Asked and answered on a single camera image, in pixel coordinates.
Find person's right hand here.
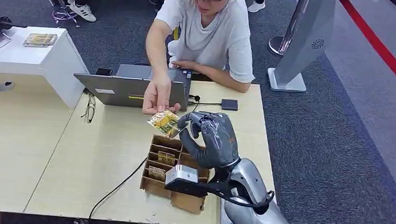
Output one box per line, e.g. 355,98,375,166
142,74,183,117

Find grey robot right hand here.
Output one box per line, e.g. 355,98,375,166
175,110,243,172

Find person's left hand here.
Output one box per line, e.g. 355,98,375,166
170,59,199,72

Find yellow printed card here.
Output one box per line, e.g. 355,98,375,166
146,108,182,140

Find dark grey adapter hub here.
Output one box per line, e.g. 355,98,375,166
220,99,239,111

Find grey laptop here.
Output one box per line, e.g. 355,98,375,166
72,60,193,112

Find black-rimmed eyeglasses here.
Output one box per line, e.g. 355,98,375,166
80,92,97,124

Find wooden card box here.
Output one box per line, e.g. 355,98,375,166
138,134,214,216

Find pale grey card reader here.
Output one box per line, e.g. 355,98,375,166
218,197,245,224

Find white cabinet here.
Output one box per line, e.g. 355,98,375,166
0,24,92,110

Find chrome stool base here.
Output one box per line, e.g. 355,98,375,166
51,4,82,29

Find grey kiosk stand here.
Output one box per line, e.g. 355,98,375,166
266,0,337,95

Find yellow card pack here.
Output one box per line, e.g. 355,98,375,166
22,32,58,49

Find red barrier belt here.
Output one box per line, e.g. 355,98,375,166
331,0,396,100

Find thin black hub cable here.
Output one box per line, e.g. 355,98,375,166
188,101,222,108

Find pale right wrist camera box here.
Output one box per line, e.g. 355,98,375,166
164,163,201,193

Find long black cable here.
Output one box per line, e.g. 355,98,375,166
87,89,201,224

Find chrome stanchion post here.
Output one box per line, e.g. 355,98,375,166
267,0,310,59

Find grey desk cable grommet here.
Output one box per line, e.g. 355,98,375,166
0,81,16,93

